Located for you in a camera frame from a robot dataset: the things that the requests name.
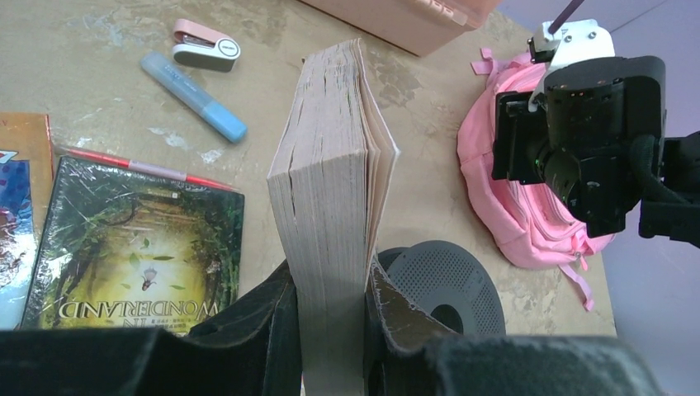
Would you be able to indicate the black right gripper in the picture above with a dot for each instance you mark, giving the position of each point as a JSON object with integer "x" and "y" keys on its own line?
{"x": 575, "y": 136}

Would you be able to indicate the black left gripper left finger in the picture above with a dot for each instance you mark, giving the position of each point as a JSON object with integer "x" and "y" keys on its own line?
{"x": 250, "y": 348}

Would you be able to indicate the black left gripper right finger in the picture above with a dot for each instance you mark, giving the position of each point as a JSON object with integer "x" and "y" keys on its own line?
{"x": 408, "y": 352}

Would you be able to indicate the pink student backpack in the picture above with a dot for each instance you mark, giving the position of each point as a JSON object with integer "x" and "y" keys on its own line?
{"x": 529, "y": 225}

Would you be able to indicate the orange treehouse book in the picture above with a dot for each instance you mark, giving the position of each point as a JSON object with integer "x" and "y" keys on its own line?
{"x": 328, "y": 184}

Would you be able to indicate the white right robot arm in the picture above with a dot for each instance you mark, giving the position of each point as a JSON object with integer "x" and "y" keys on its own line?
{"x": 668, "y": 171}

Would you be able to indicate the green wonderland book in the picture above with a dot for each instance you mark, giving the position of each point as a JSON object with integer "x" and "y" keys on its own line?
{"x": 125, "y": 249}

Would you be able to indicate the red pen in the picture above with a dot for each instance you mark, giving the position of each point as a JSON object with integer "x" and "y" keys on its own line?
{"x": 138, "y": 166}

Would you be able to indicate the translucent orange plastic box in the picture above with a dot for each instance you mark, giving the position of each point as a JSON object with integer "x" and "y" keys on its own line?
{"x": 419, "y": 27}

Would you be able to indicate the blue highlighter marker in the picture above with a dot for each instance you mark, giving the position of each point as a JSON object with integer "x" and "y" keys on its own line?
{"x": 174, "y": 80}

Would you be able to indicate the blue orange picture book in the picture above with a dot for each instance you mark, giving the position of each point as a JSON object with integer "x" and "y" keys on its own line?
{"x": 27, "y": 173}

